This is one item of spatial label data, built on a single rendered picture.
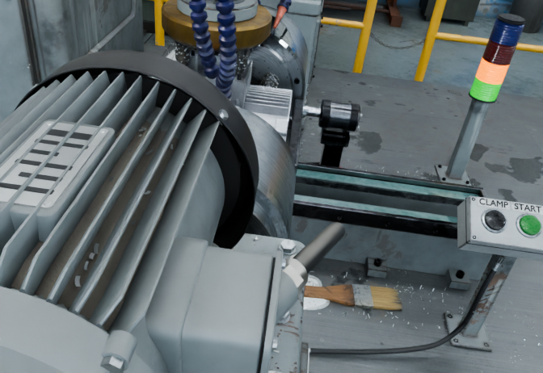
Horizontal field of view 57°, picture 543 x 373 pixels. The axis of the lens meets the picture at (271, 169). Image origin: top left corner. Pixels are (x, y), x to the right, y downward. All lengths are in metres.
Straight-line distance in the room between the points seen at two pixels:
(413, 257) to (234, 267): 0.79
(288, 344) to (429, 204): 0.71
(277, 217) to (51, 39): 0.39
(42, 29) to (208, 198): 0.50
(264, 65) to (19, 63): 0.48
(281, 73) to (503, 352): 0.66
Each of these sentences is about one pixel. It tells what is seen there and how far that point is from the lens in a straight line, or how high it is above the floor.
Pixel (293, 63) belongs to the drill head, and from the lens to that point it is 1.06.
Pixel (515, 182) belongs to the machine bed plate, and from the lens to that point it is 1.46.
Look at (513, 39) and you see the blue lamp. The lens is 1.22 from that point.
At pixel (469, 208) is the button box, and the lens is 0.79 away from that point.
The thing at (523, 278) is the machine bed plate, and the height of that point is 0.80.
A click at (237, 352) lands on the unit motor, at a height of 1.30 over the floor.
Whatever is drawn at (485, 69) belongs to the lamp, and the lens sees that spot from 1.24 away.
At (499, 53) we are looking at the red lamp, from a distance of 1.22.
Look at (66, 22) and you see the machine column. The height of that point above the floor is 1.25.
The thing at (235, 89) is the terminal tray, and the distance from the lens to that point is 0.86.
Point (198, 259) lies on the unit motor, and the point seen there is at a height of 1.31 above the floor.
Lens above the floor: 1.50
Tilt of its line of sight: 34 degrees down
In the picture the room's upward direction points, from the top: 7 degrees clockwise
